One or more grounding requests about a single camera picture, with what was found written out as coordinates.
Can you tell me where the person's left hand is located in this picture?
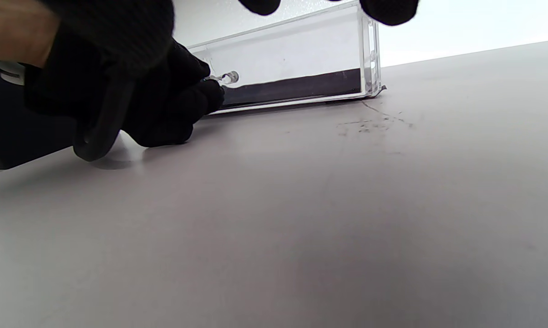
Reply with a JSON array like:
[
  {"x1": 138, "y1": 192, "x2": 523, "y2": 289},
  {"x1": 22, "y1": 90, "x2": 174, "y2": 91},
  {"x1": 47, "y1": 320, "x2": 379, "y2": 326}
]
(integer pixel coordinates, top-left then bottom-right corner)
[{"x1": 24, "y1": 39, "x2": 225, "y2": 147}]

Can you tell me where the person's right hand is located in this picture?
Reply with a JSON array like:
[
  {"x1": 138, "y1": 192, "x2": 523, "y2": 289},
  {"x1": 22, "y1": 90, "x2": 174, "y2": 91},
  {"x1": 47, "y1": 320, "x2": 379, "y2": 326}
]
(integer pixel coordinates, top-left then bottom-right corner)
[{"x1": 37, "y1": 0, "x2": 420, "y2": 79}]

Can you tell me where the black and white controller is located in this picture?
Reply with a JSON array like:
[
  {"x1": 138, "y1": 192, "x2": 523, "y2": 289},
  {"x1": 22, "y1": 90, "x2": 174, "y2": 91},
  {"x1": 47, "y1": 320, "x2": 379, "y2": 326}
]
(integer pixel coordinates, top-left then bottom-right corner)
[{"x1": 0, "y1": 59, "x2": 136, "y2": 163}]

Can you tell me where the clear acrylic drawer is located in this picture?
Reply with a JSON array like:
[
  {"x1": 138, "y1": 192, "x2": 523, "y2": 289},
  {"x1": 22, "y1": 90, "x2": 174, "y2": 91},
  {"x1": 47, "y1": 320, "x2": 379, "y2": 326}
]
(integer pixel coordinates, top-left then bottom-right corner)
[{"x1": 187, "y1": 8, "x2": 370, "y2": 114}]

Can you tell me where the person's left forearm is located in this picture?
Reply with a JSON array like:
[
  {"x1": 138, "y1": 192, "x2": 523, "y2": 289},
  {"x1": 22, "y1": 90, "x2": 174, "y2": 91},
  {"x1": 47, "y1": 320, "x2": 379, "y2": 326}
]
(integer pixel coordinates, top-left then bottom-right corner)
[{"x1": 0, "y1": 0, "x2": 60, "y2": 69}]

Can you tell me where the black felt drawer liner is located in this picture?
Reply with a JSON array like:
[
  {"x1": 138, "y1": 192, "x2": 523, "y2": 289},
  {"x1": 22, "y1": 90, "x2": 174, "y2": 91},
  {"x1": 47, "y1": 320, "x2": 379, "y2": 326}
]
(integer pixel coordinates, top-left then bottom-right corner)
[{"x1": 219, "y1": 68, "x2": 364, "y2": 109}]

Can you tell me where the clear acrylic drawer case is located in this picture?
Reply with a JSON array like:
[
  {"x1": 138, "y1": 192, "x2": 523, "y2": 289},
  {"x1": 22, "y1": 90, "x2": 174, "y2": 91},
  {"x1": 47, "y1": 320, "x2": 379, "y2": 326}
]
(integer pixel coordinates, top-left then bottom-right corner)
[{"x1": 185, "y1": 0, "x2": 386, "y2": 115}]

